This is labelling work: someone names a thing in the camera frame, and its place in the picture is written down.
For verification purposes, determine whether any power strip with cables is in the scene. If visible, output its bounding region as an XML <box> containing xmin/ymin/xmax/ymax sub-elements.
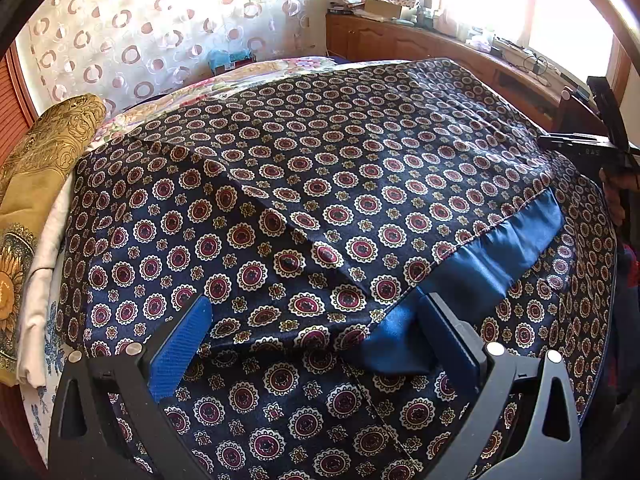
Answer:
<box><xmin>492</xmin><ymin>35</ymin><xmax>553</xmax><ymax>77</ymax></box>

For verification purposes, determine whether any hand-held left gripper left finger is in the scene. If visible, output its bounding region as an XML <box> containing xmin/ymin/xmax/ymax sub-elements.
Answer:
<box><xmin>47</xmin><ymin>294</ymin><xmax>215</xmax><ymax>480</ymax></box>

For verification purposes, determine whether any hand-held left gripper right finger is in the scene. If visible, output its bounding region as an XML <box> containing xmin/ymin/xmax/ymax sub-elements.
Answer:
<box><xmin>419</xmin><ymin>292</ymin><xmax>583</xmax><ymax>480</ymax></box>

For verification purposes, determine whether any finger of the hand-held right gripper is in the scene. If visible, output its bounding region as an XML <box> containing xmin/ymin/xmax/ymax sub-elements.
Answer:
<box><xmin>586</xmin><ymin>75</ymin><xmax>640</xmax><ymax>173</ymax></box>
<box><xmin>539</xmin><ymin>131</ymin><xmax>616</xmax><ymax>157</ymax></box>

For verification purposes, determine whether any floral bed sheet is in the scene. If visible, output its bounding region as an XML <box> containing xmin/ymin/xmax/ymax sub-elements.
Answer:
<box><xmin>22</xmin><ymin>55</ymin><xmax>351</xmax><ymax>466</ymax></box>

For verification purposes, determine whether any blue toy elephant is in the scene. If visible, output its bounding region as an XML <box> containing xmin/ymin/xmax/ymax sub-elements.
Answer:
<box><xmin>207</xmin><ymin>49</ymin><xmax>236</xmax><ymax>73</ymax></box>

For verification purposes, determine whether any person's right hand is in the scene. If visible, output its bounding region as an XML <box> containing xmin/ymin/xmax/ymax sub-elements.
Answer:
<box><xmin>599</xmin><ymin>165</ymin><xmax>630</xmax><ymax>228</ymax></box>

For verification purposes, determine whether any sheer curtain with circles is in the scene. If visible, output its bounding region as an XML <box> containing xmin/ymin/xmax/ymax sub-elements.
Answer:
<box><xmin>15</xmin><ymin>0</ymin><xmax>321</xmax><ymax>116</ymax></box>

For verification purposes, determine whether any wooden cabinet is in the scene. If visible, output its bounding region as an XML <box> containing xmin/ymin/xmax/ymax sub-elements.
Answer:
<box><xmin>325</xmin><ymin>12</ymin><xmax>631</xmax><ymax>133</ymax></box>

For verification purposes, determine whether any navy patterned v-neck top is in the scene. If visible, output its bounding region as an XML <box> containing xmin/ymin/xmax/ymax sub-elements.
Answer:
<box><xmin>57</xmin><ymin>57</ymin><xmax>618</xmax><ymax>480</ymax></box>

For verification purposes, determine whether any gold embroidered pillow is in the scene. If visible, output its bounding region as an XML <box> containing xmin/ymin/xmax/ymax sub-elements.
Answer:
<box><xmin>0</xmin><ymin>94</ymin><xmax>107</xmax><ymax>386</ymax></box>

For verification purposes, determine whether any cardboard box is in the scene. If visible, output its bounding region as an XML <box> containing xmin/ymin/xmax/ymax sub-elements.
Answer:
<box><xmin>365</xmin><ymin>0</ymin><xmax>403</xmax><ymax>21</ymax></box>

